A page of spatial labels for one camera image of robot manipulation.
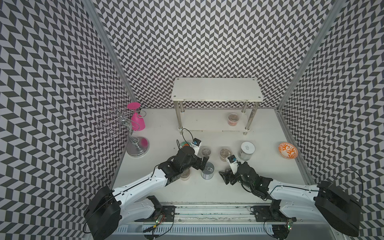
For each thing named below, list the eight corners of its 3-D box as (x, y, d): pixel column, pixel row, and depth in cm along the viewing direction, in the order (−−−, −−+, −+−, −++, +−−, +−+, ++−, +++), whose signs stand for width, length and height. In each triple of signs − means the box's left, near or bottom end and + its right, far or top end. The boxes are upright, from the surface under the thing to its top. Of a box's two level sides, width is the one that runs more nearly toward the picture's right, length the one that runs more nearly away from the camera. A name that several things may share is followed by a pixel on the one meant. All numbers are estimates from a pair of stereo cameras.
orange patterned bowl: (279, 160, 93) (283, 156, 89) (274, 146, 100) (277, 142, 96) (296, 160, 93) (301, 156, 89) (290, 146, 100) (294, 142, 96)
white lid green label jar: (239, 160, 92) (242, 153, 85) (237, 148, 98) (240, 141, 90) (252, 160, 92) (257, 153, 85) (249, 148, 98) (253, 141, 90)
